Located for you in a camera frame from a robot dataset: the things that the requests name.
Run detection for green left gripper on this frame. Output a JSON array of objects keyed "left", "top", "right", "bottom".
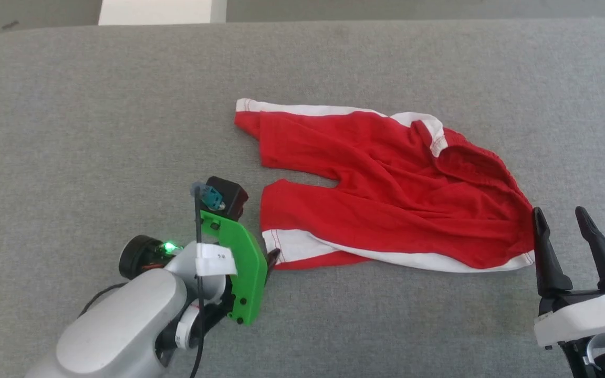
[{"left": 200, "top": 210, "right": 281, "bottom": 326}]

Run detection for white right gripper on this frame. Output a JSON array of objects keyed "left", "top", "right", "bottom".
[{"left": 531, "top": 206, "right": 605, "bottom": 349}]

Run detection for red shorts with white trim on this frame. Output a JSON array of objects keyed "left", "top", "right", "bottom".
[{"left": 235, "top": 98, "right": 536, "bottom": 273}]

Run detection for white paper label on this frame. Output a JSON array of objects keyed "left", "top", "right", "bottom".
[{"left": 195, "top": 244, "right": 238, "bottom": 278}]

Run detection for black left gripper motor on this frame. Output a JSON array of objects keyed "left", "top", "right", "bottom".
[{"left": 118, "top": 235, "right": 183, "bottom": 280}]

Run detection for grey fabric sofa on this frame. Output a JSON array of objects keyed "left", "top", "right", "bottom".
[{"left": 0, "top": 20, "right": 605, "bottom": 378}]

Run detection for white box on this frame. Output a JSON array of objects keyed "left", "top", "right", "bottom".
[{"left": 98, "top": 0, "right": 228, "bottom": 26}]

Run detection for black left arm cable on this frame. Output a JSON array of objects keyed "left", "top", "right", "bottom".
[{"left": 190, "top": 181, "right": 225, "bottom": 378}]

